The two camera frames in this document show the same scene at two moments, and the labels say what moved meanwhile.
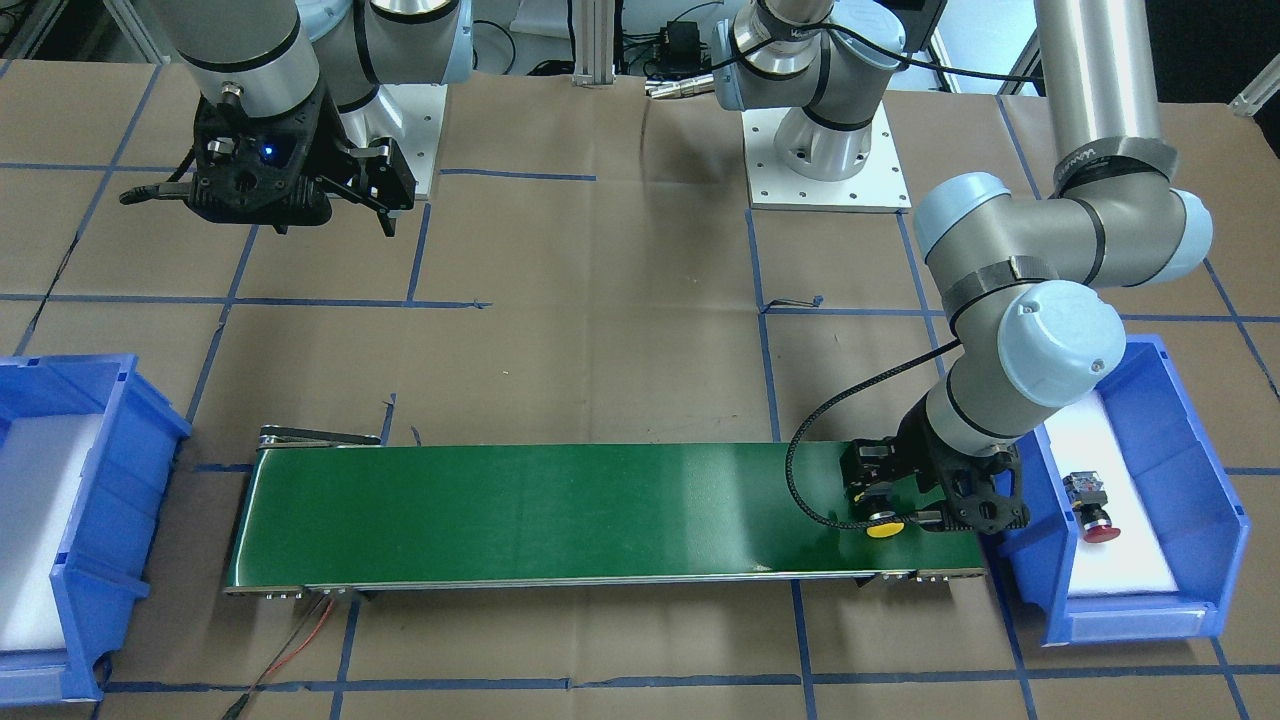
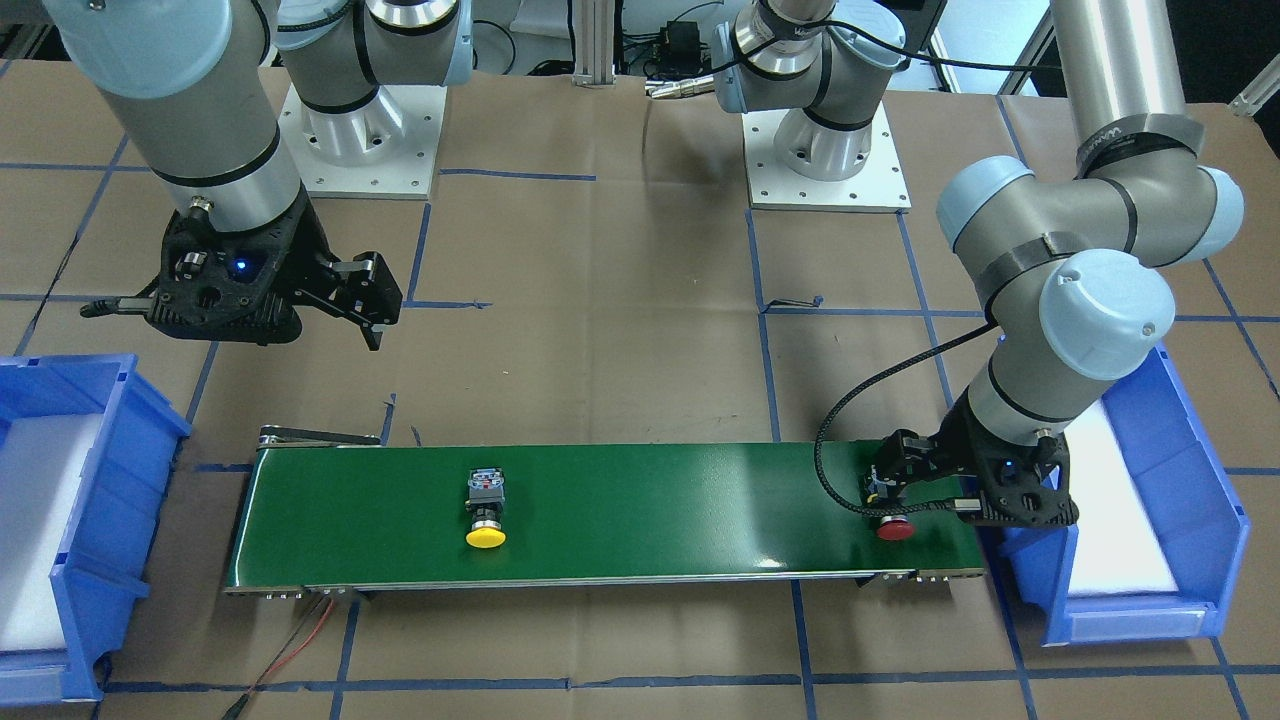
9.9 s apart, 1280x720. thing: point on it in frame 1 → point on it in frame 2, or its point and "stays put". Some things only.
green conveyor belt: (323, 507) stays put
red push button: (1086, 491) → (878, 489)
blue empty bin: (102, 565) stays put
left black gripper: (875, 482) → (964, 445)
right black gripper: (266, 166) → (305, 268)
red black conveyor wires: (267, 669) stays put
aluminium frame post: (594, 43) stays put
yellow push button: (884, 530) → (486, 496)
